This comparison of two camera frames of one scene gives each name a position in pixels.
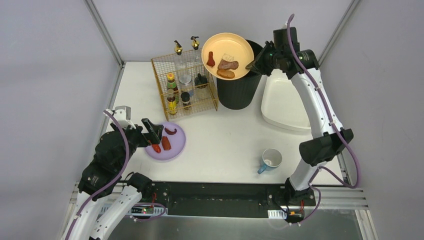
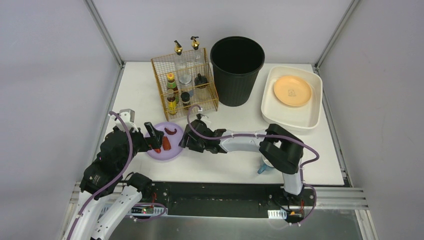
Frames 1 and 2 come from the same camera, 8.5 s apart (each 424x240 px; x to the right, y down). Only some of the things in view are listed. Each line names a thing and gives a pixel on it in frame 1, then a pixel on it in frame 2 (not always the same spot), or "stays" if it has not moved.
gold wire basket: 185,88 stays
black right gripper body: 265,60 → 189,139
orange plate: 232,44 → 292,90
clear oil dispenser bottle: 181,64 stays
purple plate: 177,141 stays
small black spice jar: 186,101 stays
